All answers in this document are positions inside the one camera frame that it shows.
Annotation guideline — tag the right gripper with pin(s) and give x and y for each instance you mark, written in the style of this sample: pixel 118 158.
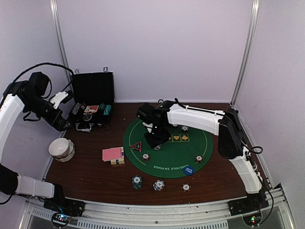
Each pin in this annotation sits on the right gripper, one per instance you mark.
pixel 154 143

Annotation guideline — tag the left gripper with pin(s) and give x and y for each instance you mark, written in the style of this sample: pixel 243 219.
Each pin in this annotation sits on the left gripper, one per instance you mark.
pixel 58 125

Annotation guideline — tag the red-backed card deck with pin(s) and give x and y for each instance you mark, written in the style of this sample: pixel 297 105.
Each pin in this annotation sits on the red-backed card deck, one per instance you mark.
pixel 112 154

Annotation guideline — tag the blue small blind button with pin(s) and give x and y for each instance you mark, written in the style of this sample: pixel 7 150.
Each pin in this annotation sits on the blue small blind button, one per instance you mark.
pixel 189 170

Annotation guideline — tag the green chip stack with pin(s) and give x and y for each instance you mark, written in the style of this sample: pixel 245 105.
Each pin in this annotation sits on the green chip stack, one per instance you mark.
pixel 137 182

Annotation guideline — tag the blue white chip stack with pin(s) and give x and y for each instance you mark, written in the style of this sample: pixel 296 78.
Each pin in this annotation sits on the blue white chip stack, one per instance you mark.
pixel 158 185

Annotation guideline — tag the red black chip stack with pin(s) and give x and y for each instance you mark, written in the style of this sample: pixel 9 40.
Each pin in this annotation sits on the red black chip stack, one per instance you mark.
pixel 186 187

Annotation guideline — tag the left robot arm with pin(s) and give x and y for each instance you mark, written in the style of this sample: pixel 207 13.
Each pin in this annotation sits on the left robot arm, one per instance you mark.
pixel 27 97

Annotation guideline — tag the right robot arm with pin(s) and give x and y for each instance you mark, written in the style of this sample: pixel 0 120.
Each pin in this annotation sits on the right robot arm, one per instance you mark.
pixel 223 124

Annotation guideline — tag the triangular all-in marker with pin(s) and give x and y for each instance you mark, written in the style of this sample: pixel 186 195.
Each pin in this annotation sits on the triangular all-in marker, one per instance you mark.
pixel 137 146

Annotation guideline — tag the white ceramic bowl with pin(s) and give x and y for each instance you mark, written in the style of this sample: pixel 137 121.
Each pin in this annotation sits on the white ceramic bowl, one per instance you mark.
pixel 59 146

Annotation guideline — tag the clear acrylic dealer puck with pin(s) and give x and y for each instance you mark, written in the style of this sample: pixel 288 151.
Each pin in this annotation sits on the clear acrylic dealer puck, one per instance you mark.
pixel 87 117

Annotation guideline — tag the round green poker mat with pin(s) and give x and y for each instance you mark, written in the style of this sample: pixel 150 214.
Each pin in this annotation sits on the round green poker mat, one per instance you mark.
pixel 174 155

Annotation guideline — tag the card deck in case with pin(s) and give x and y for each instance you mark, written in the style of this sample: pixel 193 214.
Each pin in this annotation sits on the card deck in case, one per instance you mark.
pixel 91 109

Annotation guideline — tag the scalloped white bowl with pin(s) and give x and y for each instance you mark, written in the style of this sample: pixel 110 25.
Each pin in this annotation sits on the scalloped white bowl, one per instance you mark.
pixel 66 156

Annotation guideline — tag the gold card box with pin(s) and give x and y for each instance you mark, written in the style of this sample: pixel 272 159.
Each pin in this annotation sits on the gold card box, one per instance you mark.
pixel 118 160

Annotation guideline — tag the black poker case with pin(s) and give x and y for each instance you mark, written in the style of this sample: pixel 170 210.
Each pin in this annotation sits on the black poker case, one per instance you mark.
pixel 93 89

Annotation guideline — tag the teal chips in case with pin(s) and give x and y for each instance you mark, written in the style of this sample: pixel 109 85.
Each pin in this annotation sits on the teal chips in case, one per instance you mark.
pixel 105 109

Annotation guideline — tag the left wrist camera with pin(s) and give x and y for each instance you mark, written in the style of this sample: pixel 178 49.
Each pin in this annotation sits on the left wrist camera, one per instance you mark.
pixel 61 97

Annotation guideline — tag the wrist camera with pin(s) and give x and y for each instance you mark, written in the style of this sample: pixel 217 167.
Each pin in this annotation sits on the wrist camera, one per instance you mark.
pixel 145 113
pixel 61 97

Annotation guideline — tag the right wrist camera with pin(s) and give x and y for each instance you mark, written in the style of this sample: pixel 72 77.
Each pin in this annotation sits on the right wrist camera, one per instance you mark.
pixel 145 113

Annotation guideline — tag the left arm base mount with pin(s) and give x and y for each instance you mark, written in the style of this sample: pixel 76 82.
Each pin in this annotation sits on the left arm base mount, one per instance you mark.
pixel 69 207

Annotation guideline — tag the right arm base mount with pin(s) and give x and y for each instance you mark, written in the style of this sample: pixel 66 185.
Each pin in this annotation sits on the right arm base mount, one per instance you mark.
pixel 245 205

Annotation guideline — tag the aluminium front rail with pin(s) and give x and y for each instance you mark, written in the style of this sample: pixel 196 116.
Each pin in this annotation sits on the aluminium front rail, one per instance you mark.
pixel 210 215

